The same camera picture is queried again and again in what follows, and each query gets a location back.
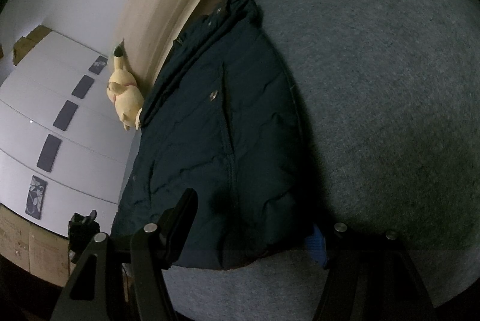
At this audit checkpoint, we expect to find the light wooden headboard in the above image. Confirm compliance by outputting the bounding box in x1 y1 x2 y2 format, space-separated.
114 0 271 89

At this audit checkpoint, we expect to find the floral dark wardrobe panel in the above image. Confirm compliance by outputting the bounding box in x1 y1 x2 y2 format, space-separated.
88 55 109 75
25 175 48 220

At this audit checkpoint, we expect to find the cardboard piece on wardrobe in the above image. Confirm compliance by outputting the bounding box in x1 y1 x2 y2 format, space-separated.
0 25 53 67

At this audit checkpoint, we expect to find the yellow plush toy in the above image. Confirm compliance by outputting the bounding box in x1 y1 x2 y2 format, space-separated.
106 46 145 131

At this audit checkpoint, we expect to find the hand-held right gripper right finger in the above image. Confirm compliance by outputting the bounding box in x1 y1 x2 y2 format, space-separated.
304 223 437 321

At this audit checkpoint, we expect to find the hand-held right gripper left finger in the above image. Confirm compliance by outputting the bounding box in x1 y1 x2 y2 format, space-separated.
49 188 199 321

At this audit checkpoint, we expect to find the plain dark wardrobe panel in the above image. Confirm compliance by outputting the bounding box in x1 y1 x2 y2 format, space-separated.
37 135 62 172
53 100 79 131
71 75 95 99

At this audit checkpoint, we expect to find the white wardrobe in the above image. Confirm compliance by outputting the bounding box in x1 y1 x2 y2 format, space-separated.
0 27 141 243

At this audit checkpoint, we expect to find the dark navy zip jacket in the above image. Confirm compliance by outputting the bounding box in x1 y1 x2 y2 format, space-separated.
110 0 327 271

